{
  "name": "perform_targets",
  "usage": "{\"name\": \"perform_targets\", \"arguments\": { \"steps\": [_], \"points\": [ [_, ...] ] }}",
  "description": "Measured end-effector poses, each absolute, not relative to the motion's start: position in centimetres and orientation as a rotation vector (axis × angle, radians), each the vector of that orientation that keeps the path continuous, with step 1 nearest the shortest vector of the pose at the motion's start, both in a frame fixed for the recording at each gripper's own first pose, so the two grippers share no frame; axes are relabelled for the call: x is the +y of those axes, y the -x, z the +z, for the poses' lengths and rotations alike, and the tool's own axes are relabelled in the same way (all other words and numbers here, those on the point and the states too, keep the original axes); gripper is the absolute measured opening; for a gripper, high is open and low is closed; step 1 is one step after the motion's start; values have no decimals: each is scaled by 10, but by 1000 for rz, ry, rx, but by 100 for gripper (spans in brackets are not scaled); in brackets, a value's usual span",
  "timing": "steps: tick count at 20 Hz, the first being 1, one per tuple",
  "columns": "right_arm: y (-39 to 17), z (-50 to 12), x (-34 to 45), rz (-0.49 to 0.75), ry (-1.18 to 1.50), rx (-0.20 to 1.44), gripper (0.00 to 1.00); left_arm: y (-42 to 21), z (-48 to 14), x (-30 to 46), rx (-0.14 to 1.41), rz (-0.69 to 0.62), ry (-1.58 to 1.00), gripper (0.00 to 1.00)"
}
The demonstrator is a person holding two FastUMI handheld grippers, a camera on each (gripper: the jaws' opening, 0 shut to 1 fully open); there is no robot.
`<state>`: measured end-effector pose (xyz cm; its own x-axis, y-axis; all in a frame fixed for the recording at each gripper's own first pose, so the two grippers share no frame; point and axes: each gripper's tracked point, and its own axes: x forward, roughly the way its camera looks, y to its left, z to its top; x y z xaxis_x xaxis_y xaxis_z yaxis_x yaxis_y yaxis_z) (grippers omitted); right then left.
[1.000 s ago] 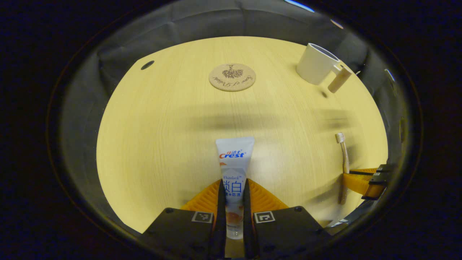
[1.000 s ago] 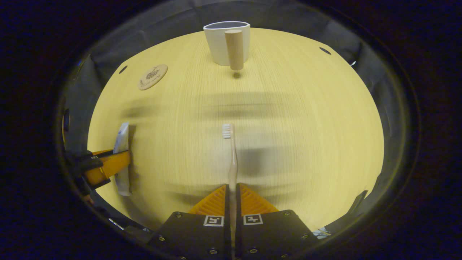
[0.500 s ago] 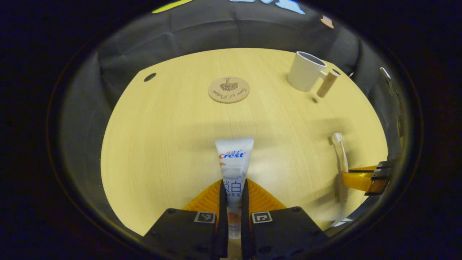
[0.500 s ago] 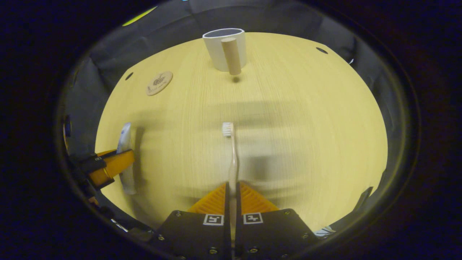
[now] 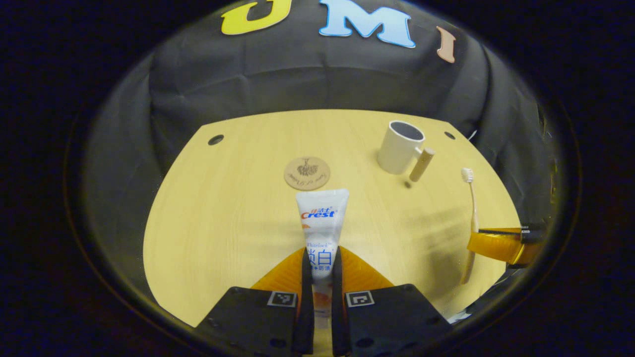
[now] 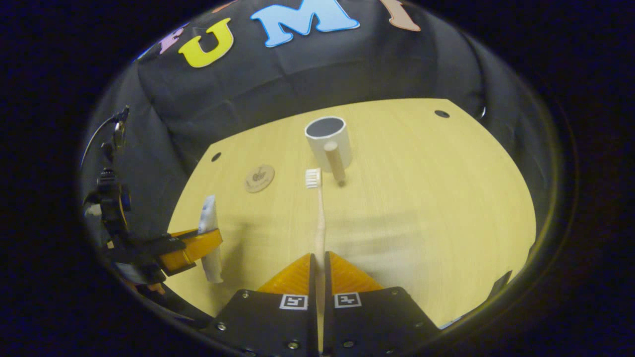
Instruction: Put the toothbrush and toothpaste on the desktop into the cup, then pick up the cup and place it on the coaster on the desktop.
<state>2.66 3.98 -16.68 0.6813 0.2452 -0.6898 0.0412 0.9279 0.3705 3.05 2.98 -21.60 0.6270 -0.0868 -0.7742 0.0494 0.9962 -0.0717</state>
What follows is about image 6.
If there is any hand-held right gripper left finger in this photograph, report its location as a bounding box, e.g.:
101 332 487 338
206 253 318 356

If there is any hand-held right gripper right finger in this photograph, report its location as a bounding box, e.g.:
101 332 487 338
322 250 440 356

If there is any white toothpaste tube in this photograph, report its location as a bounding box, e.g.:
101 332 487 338
197 195 224 284

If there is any beige toothbrush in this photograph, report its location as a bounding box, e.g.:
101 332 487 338
305 168 328 354

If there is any round wooden coaster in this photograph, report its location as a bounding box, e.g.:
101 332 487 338
244 164 275 193

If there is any white cup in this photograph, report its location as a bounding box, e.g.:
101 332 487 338
304 116 353 187

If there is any black backdrop cloth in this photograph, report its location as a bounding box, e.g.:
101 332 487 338
84 0 551 238

